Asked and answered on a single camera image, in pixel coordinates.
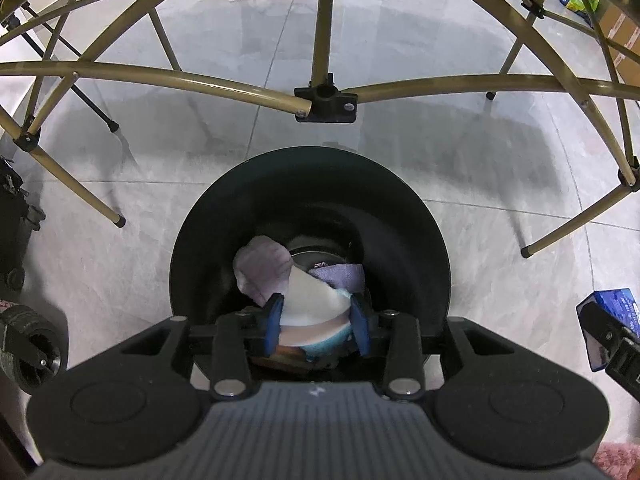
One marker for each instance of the purple knitted cloth bag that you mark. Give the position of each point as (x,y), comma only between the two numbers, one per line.
(262,270)

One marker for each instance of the taped cardboard box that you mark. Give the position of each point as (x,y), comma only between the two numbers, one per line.
(620,35)

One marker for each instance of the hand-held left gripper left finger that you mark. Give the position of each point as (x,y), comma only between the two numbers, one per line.
(274,325)

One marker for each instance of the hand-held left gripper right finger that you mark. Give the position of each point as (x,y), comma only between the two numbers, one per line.
(360,327)

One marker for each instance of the black tripod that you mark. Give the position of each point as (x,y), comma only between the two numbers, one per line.
(90,102)

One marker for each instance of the pink fluffy cloth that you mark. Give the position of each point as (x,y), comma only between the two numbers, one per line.
(615,460)

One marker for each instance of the pink cream sponge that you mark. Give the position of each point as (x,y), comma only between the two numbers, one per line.
(310,305)

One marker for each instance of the black suitcase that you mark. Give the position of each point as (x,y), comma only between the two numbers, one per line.
(10,230)

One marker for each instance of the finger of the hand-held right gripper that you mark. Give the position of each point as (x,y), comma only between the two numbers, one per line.
(599,332)

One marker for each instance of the black round waste bin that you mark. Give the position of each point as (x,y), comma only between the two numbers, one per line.
(400,220)

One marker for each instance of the folding slatted table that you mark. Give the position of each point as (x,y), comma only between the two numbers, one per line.
(320,95)

